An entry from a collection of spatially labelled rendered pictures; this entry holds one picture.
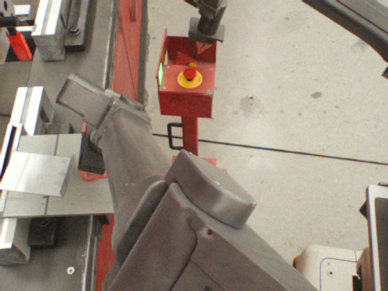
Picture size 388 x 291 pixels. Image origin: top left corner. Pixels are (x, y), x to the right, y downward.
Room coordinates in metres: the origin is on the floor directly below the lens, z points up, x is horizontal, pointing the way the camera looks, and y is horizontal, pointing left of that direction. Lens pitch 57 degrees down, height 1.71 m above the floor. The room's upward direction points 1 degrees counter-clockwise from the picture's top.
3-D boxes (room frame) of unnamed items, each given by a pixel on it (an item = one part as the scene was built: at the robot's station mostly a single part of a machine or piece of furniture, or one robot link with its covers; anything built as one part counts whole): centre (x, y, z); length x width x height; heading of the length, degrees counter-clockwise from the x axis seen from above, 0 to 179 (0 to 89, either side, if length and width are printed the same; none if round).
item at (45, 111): (0.45, 0.38, 0.92); 0.39 x 0.06 x 0.10; 2
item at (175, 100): (0.88, 0.02, 0.75); 0.20 x 0.16 x 0.18; 174
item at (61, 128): (0.44, 0.32, 0.89); 0.30 x 0.05 x 0.03; 2
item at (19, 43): (0.56, 0.32, 1.20); 0.04 x 0.02 x 0.10; 92
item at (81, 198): (0.40, 0.23, 1.00); 0.26 x 0.18 x 0.01; 92
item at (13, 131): (0.42, 0.38, 0.98); 0.20 x 0.03 x 0.03; 2
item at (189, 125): (0.88, 0.02, 0.39); 0.05 x 0.05 x 0.54; 84
